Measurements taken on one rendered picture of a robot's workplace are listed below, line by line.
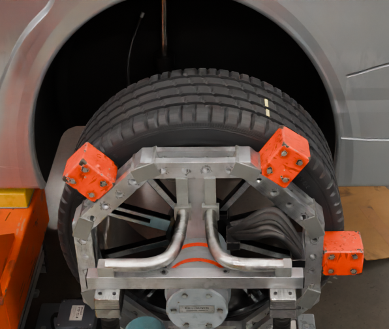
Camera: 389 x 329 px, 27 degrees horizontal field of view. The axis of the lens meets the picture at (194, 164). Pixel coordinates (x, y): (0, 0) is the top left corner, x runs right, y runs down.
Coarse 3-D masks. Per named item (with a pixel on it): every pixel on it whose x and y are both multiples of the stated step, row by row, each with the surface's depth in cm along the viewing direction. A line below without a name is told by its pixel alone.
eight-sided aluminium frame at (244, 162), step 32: (160, 160) 167; (192, 160) 166; (224, 160) 166; (256, 160) 168; (128, 192) 170; (288, 192) 170; (96, 224) 175; (320, 224) 173; (96, 256) 186; (320, 256) 178; (128, 320) 191; (160, 320) 198; (256, 320) 195
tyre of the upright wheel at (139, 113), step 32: (128, 96) 186; (160, 96) 179; (192, 96) 176; (224, 96) 178; (256, 96) 181; (288, 96) 190; (96, 128) 185; (128, 128) 173; (160, 128) 171; (192, 128) 171; (224, 128) 171; (256, 128) 171; (288, 128) 177; (128, 160) 176; (320, 160) 179; (64, 192) 182; (320, 192) 179; (64, 224) 186; (64, 256) 192; (320, 288) 195
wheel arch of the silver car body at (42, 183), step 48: (144, 0) 227; (192, 0) 226; (240, 0) 192; (96, 48) 236; (144, 48) 235; (192, 48) 235; (240, 48) 234; (288, 48) 234; (48, 96) 235; (96, 96) 244; (48, 144) 235; (336, 144) 214
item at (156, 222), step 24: (168, 192) 184; (240, 192) 182; (120, 216) 187; (144, 216) 187; (168, 216) 188; (240, 216) 187; (288, 216) 186; (120, 240) 206; (144, 240) 193; (168, 240) 191; (240, 240) 191; (264, 240) 214; (240, 312) 200
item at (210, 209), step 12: (204, 180) 167; (204, 192) 169; (204, 204) 171; (216, 204) 171; (204, 216) 170; (216, 216) 169; (216, 228) 165; (216, 240) 162; (216, 252) 159; (228, 264) 157; (240, 264) 156; (252, 264) 156; (264, 264) 156; (276, 264) 156; (288, 264) 156; (276, 276) 157; (288, 276) 157
